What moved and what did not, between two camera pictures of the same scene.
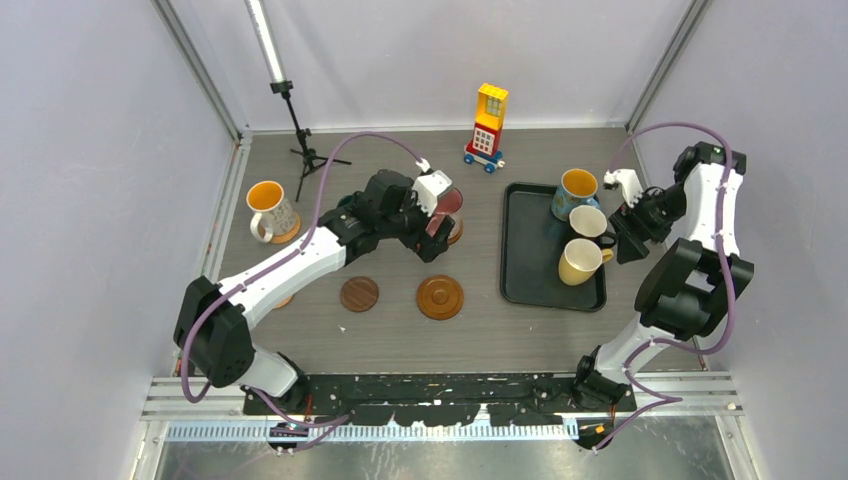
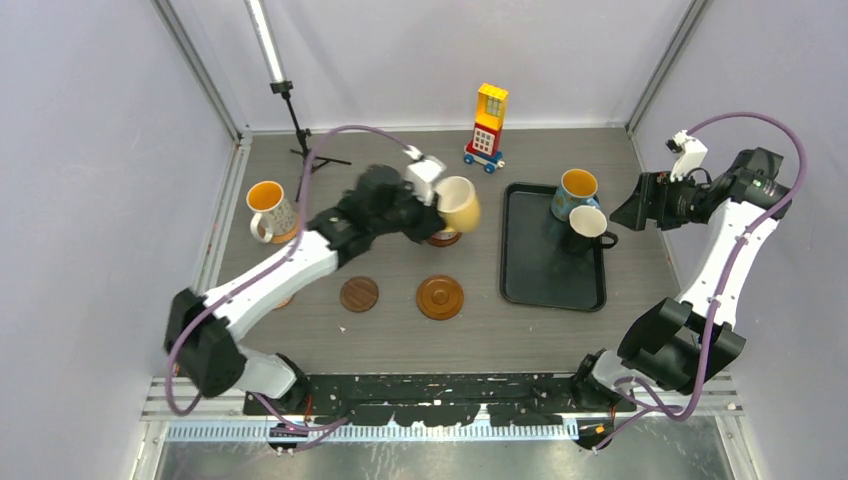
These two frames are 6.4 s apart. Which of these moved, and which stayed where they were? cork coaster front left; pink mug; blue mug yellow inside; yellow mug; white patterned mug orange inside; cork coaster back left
Moved: pink mug; yellow mug
Stayed: blue mug yellow inside; white patterned mug orange inside; cork coaster front left; cork coaster back left
